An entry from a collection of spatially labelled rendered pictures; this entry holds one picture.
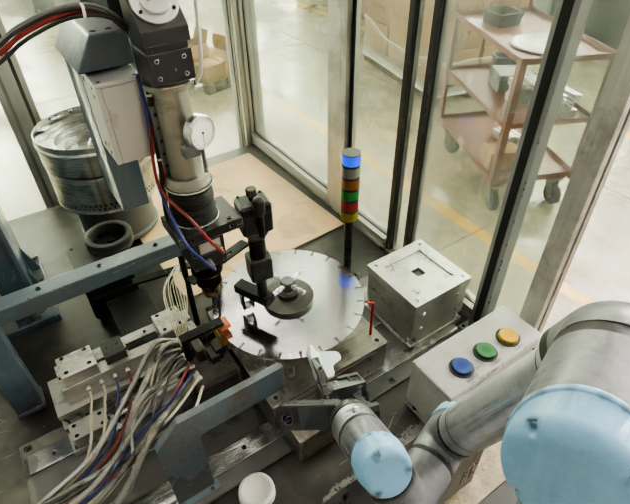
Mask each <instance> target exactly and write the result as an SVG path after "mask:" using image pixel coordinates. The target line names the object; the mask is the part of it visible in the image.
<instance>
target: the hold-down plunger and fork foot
mask: <svg viewBox="0 0 630 504"><path fill-rule="evenodd" d="M234 291H235V293H238V294H239V296H240V302H241V305H242V307H243V309H244V310H246V306H245V299H244V297H246V298H248V299H250V301H251V304H252V306H253V307H255V302H256V303H259V304H261V305H263V306H265V307H267V308H268V307H269V306H270V305H271V304H272V303H273V302H274V301H275V295H274V293H272V292H270V291H268V286H267V280H265V281H262V282H257V283H256V285H255V284H253V283H251V282H249V281H246V280H244V279H242V278H241V279H240V280H239V281H238V282H237V283H236V284H235V285H234Z"/></svg>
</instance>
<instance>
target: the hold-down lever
mask: <svg viewBox="0 0 630 504"><path fill-rule="evenodd" d="M252 204H253V212H254V215H255V216H256V217H257V226H258V235H259V237H260V238H264V237H265V236H266V235H265V225H264V215H265V200H264V198H263V197H261V196H256V197H254V198H253V200H252Z"/></svg>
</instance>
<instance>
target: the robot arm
mask: <svg viewBox="0 0 630 504"><path fill-rule="evenodd" d="M306 355H307V358H308V360H309V364H310V366H311V368H312V372H313V376H314V379H315V381H317V382H318V384H319V385H316V391H317V398H318V400H293V401H283V402H282V403H281V404H280V405H279V406H278V408H277V409H276V411H277V416H278V421H279V426H280V429H281V430H283V431H298V430H324V431H325V432H328V431H332V434H333V437H334V438H335V440H336V442H337V444H338V445H339V447H340V449H341V450H342V452H343V453H344V455H345V457H346V458H347V460H348V462H349V464H350V465H351V467H352V469H353V472H354V474H355V476H356V478H357V480H358V482H359V483H360V484H361V485H362V486H363V487H364V488H365V489H366V491H367V492H368V494H369V495H370V496H371V498H372V499H373V501H374V502H375V504H438V502H439V500H440V499H441V497H442V495H443V493H444V492H445V490H446V488H447V486H448V485H449V483H450V481H451V479H452V478H453V476H454V474H455V472H456V470H457V469H458V467H459V465H460V463H461V462H462V461H463V460H464V459H466V458H468V457H470V456H472V455H474V454H476V453H478V452H480V451H482V450H484V449H486V448H488V447H490V446H492V445H494V444H496V443H498V442H500V441H502V444H501V451H500V459H501V466H502V470H503V473H504V476H505V478H506V481H507V483H508V484H509V485H510V486H511V487H514V488H516V489H515V495H516V497H517V503H516V504H630V302H626V301H616V300H608V301H598V302H592V303H589V304H587V305H584V306H581V307H579V308H578V309H576V310H574V311H572V312H571V313H570V314H568V315H567V316H565V317H564V318H563V319H561V320H560V321H559V322H557V323H556V324H554V325H553V326H551V327H550V328H549V329H547V330H546V331H545V332H544V333H543V334H542V335H541V336H540V338H539V341H538V346H537V348H536V349H535V350H533V351H532V352H530V353H529V354H527V355H526V356H524V357H523V358H521V359H520V360H518V361H517V362H515V363H514V364H512V365H511V366H509V367H508V368H506V369H505V370H503V371H502V372H501V373H499V374H498V375H496V376H495V377H493V378H492V379H490V380H489V381H487V382H486V383H484V384H483V385H481V386H480V387H478V388H477V389H475V390H474V391H472V392H471V393H469V394H468V395H467V396H465V397H464V398H462V399H461V400H459V401H458V402H447V401H446V402H443V403H441V404H440V405H439V406H438V408H437V409H436V410H435V411H434V412H433V413H432V414H431V415H430V417H429V419H428V421H427V423H426V425H425V426H424V428H423V429H422V431H421V432H420V434H419V435H418V437H417V438H416V440H415V441H414V443H413V444H412V446H411V447H410V449H409V450H408V452H407V451H406V449H405V448H404V446H403V445H402V443H401V442H400V441H399V440H398V439H397V438H396V437H395V436H393V435H392V433H391V432H390V431H389V430H388V429H387V427H386V426H385V425H384V424H383V423H382V420H381V415H380V405H379V403H378V402H377V401H376V402H372V403H371V402H370V401H369V395H368V391H367V385H366V381H365V380H364V379H363V378H362V377H361V376H360V375H359V374H358V373H357V372H354V373H350V374H346V375H342V376H338V377H337V380H335V381H331V382H328V379H331V378H333V377H334V375H335V372H334V369H333V366H334V365H335V364H336V363H337V362H338V361H339V360H340V359H341V356H340V354H339V353H338V352H336V351H322V352H318V351H316V350H315V349H314V347H313V346H312V345H308V348H307V351H306ZM354 376H358V378H359V379H360V380H358V379H357V378H356V377H355V378H351V377H354ZM365 393H366V396H365ZM363 396H364V397H363Z"/></svg>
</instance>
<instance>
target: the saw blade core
mask: <svg viewBox="0 0 630 504"><path fill-rule="evenodd" d="M269 253H270V255H271V256H272V259H273V270H274V273H275V274H277V275H278V276H280V277H282V278H283V277H285V276H290V277H292V276H293V275H294V274H296V273H297V272H298V271H299V270H302V271H303V274H302V275H300V276H299V277H298V278H297V279H300V280H303V281H305V282H306V283H308V284H309V285H310V286H311V288H312V289H313V292H314V301H313V304H312V305H311V307H310V308H309V309H308V310H307V311H306V312H304V313H302V314H300V315H297V316H293V317H281V316H277V315H274V314H272V313H271V312H269V311H268V310H267V309H266V307H265V306H263V305H261V304H259V303H256V302H255V307H253V306H252V308H249V309H246V310H244V309H243V307H242V305H241V302H240V296H239V294H238V293H235V291H234V285H235V284H236V283H237V282H238V281H239V280H240V279H241V278H242V279H244V280H246V281H249V282H251V283H253V282H252V281H251V279H250V277H249V275H248V273H247V269H246V262H245V261H244V262H243V263H241V264H239V265H238V266H236V267H235V268H234V269H233V270H232V271H233V272H232V271H230V272H229V273H228V274H227V275H226V276H225V277H224V278H223V280H222V283H221V284H220V287H221V317H223V316H225V317H226V318H227V320H228V321H229V323H230V324H231V327H230V328H228V329H226V330H224V331H222V332H221V334H222V335H223V336H224V337H225V338H226V339H227V340H228V341H229V342H230V343H231V344H233V345H234V346H235V347H237V348H240V347H241V346H242V344H243V343H244V344H245V345H243V346H242V347H241V348H240V350H242V351H244V352H247V353H249V354H252V355H255V356H258V354H259V351H260V350H262V351H261V352H260V354H259V357H262V358H267V359H275V360H279V353H281V356H280V360H294V359H301V357H300V354H299V352H302V353H301V355H302V358H307V355H306V351H307V348H308V345H312V346H313V347H314V349H315V350H316V351H318V352H321V350H322V351H327V350H329V349H331V348H333V347H335V346H336V345H338V344H339V343H340V342H342V341H343V340H345V339H346V338H347V337H348V336H349V335H350V334H351V333H352V332H353V330H354V329H355V328H356V326H357V325H358V323H359V321H360V319H361V316H362V313H363V309H364V302H363V301H364V295H363V290H362V288H361V285H360V283H359V281H358V279H357V278H356V277H355V275H354V274H353V273H352V272H351V271H350V270H349V269H348V268H347V267H346V266H344V265H343V264H342V263H340V262H338V261H337V260H335V259H333V258H331V257H329V258H328V256H326V255H323V254H320V253H316V252H313V254H312V252H311V251H305V250H296V254H294V253H295V250H279V254H280V255H278V251H273V252H269ZM311 254H312V256H310V255H311ZM327 258H328V259H327ZM326 259H327V261H326ZM342 265H343V266H342ZM340 266H341V267H340ZM338 267H340V268H338ZM234 272H237V273H234ZM353 275H354V276H353ZM350 276H351V277H350ZM225 283H227V284H225ZM253 284H255V285H256V283H253ZM355 288H357V289H355ZM357 301H359V302H357ZM214 309H216V310H214ZM212 311H213V317H214V319H215V318H218V317H219V311H218V308H217V303H216V298H213V304H212ZM354 314H357V315H354ZM359 315H360V316H359ZM221 317H220V318H221ZM347 327H349V328H347ZM350 328H351V329H350ZM352 329H353V330H352ZM230 333H231V335H229V334H230ZM228 335H229V336H228ZM226 336H227V337H226ZM335 338H337V340H338V341H340V342H338V341H337V340H335ZM318 347H321V350H320V349H319V348H318ZM291 352H292V359H289V353H291Z"/></svg>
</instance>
